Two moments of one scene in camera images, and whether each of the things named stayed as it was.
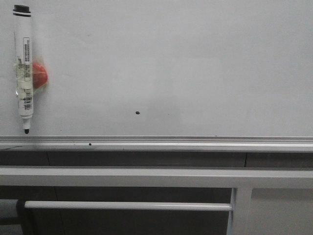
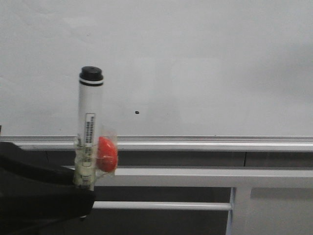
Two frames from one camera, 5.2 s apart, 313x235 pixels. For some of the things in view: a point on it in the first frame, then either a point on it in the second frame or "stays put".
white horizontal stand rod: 129,205 stays put
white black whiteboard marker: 24,62 → 89,133
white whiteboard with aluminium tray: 175,76 stays put
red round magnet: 39,75 → 106,154
